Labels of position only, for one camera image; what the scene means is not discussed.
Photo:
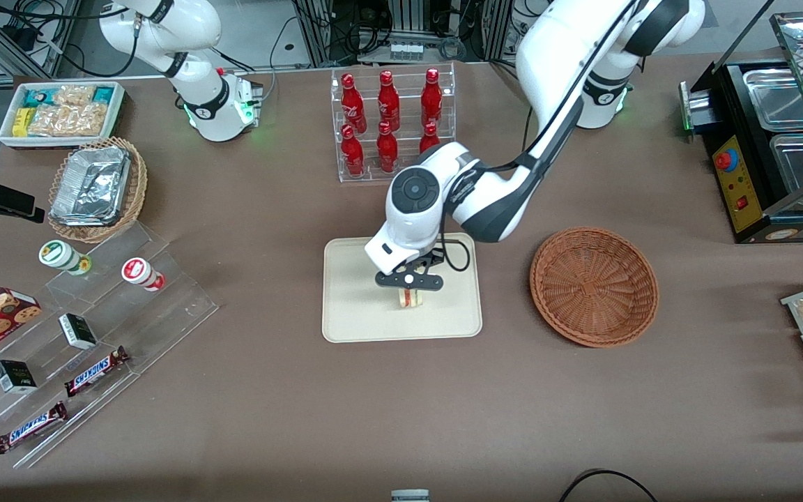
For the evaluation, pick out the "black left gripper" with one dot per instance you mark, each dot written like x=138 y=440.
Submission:
x=433 y=258

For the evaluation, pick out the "triangular sandwich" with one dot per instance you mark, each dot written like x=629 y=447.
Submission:
x=410 y=298

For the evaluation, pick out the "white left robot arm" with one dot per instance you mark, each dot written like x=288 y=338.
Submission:
x=548 y=56

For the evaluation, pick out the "cream plastic tray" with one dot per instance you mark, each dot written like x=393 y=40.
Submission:
x=353 y=307

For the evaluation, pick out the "large brown wicker basket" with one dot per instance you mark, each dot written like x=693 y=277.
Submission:
x=593 y=286

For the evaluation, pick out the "small light wicker basket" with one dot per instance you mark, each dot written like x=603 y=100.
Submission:
x=138 y=188

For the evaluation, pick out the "clear acrylic bottle rack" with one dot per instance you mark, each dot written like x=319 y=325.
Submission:
x=373 y=174

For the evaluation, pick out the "red cola bottle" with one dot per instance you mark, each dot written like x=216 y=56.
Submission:
x=388 y=103
x=429 y=138
x=353 y=104
x=387 y=150
x=353 y=153
x=431 y=99

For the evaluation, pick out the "small grey white device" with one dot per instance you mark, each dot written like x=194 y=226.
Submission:
x=410 y=496

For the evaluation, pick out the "white power strip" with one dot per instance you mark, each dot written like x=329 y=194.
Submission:
x=406 y=51

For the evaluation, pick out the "clear acrylic stepped shelf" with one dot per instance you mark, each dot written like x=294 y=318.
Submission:
x=164 y=307

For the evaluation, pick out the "red lid white cup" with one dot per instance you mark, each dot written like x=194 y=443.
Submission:
x=138 y=270

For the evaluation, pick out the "Snickers chocolate bar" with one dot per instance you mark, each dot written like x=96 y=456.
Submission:
x=31 y=427
x=95 y=371

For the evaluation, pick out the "small black box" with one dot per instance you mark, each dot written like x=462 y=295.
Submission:
x=14 y=376
x=78 y=331

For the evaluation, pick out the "stacked aluminium foil containers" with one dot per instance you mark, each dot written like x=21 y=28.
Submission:
x=91 y=187

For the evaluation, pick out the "black food warmer machine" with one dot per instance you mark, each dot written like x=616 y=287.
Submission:
x=736 y=188

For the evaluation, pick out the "green lid white cup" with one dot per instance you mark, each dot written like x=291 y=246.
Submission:
x=58 y=254

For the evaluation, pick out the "teal snack packet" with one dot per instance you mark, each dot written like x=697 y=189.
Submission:
x=103 y=93
x=37 y=96

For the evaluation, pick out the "clear bag of crackers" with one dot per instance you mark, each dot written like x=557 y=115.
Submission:
x=70 y=120
x=75 y=93

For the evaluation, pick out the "yellow snack packet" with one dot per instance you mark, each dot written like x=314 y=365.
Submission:
x=21 y=122

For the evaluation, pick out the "white rectangular snack bin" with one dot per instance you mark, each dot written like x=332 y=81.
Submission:
x=8 y=136

